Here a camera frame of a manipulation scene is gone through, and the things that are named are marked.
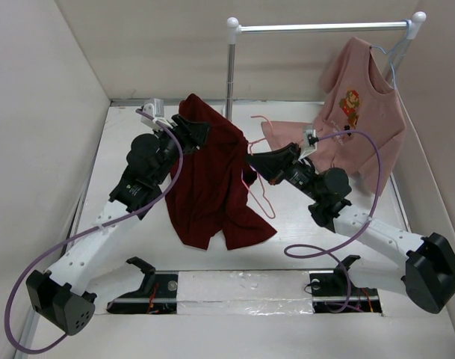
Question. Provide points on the dark red t shirt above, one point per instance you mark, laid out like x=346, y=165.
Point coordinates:
x=210, y=195

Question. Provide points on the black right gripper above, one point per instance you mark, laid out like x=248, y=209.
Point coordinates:
x=271, y=164

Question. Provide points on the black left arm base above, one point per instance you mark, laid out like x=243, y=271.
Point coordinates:
x=156, y=294

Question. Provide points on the pink wire hanger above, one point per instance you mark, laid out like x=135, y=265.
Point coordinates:
x=271, y=214

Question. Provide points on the blue wire hanger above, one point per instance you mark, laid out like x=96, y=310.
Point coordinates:
x=396, y=54

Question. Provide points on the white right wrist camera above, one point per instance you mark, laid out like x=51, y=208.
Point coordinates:
x=310, y=142

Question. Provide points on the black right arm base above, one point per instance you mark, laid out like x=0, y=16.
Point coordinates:
x=331, y=292

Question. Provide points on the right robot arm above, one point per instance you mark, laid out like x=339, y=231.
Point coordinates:
x=424, y=266

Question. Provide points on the pink printed t shirt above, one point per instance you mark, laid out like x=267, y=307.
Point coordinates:
x=361, y=124

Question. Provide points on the white metal clothes rack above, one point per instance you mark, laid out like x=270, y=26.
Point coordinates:
x=234, y=29

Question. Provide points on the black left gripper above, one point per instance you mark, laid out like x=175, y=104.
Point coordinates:
x=190, y=134

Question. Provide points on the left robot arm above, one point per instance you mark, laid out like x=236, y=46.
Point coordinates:
x=60, y=294

